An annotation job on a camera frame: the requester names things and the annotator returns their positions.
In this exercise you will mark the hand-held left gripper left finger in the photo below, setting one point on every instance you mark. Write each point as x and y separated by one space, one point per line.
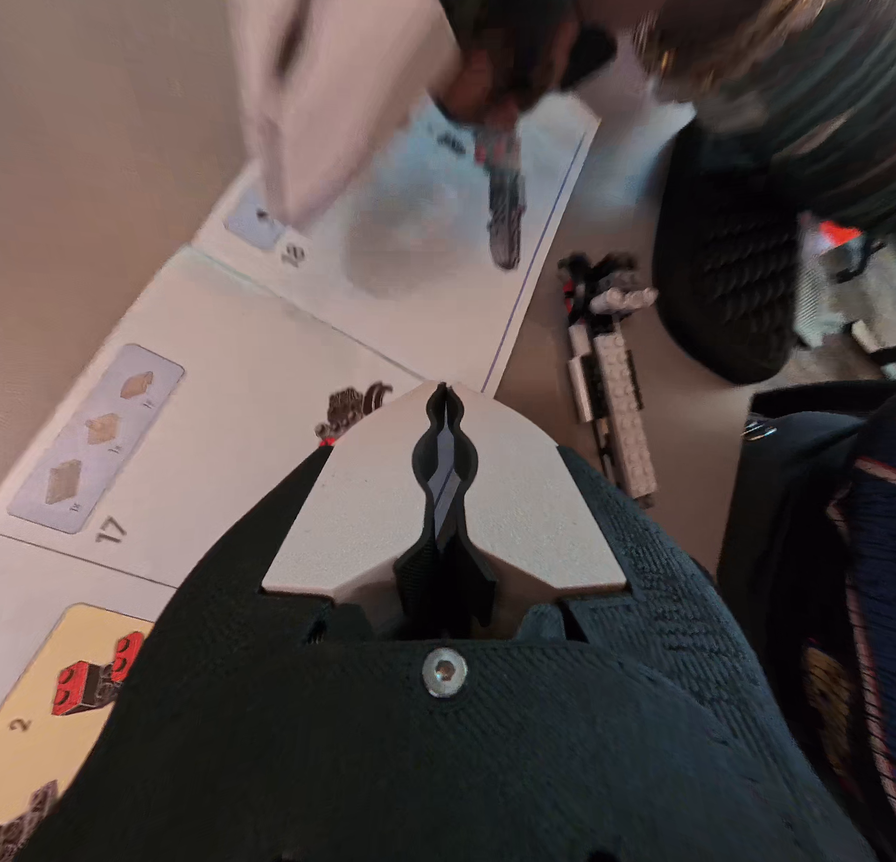
350 512

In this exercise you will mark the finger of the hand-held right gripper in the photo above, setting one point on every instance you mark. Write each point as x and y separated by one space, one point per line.
255 50
364 71

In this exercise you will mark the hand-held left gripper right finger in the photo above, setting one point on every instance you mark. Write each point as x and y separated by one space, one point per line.
539 512

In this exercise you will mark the grey toy brick model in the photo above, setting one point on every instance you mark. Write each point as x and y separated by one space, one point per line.
619 400

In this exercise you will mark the instruction booklet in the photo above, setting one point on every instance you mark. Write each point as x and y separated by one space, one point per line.
245 400

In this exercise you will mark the person's right forearm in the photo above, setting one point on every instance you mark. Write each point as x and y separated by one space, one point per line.
805 71

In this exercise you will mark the grey desk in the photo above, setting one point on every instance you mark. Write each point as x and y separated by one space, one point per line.
105 106

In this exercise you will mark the person's right hand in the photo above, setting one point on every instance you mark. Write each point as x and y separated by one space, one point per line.
504 78

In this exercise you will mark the black mesh cushion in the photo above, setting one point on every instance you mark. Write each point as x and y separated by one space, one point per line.
728 260

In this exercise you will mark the navy printed clothing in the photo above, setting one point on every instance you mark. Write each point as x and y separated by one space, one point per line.
861 631

